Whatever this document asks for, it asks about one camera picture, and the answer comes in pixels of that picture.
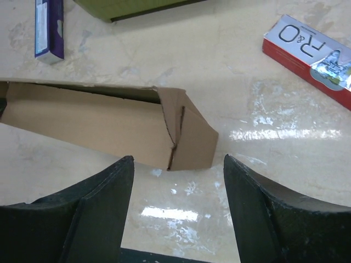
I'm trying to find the olive green plastic bin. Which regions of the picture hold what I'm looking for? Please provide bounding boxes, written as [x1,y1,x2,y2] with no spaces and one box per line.
[74,0,200,23]

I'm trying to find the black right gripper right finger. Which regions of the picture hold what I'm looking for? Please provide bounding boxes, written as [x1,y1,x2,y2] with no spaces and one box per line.
[223,155,350,262]

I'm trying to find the red white snack packet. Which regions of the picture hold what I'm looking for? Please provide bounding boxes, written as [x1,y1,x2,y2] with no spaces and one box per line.
[262,15,350,109]

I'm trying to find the brown cardboard box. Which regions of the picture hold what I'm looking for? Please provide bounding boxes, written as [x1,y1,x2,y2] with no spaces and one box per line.
[1,81,218,171]

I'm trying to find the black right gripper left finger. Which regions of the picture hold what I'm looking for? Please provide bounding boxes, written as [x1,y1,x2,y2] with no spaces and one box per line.
[1,156,134,262]

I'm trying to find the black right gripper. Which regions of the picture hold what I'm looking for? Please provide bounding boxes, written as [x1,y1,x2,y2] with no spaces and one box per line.
[115,248,187,263]

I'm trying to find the purple toothpaste box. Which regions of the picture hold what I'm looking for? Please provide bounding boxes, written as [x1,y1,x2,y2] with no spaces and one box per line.
[35,0,64,65]

